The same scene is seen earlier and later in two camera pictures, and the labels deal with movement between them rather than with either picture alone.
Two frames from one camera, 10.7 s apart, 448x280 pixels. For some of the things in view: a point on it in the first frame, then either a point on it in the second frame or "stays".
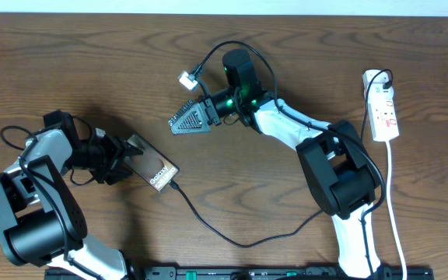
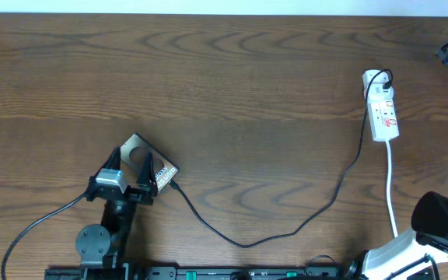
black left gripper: (117, 148) -> (148, 187)
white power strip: (381, 104) stays
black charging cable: (368, 87) stays
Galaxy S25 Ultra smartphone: (152, 166) stays
